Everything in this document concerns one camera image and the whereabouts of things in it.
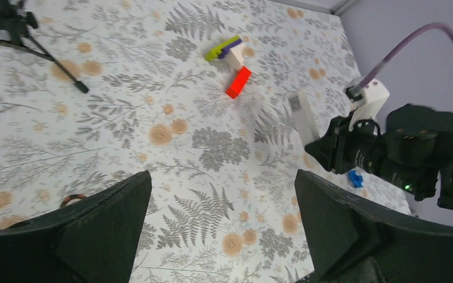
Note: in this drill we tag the blue plastic piece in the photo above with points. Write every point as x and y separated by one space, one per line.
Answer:
355 178

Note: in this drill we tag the red orange block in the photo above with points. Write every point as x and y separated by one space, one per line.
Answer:
238 83

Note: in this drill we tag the floral patterned mat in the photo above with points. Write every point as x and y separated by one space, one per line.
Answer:
223 206

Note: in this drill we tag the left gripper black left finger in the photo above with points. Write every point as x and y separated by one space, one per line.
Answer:
92 240

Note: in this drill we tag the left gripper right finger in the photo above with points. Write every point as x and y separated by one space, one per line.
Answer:
353 239

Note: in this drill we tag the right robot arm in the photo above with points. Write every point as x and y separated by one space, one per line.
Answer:
413 153

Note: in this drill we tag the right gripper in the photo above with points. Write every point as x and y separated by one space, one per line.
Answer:
335 152

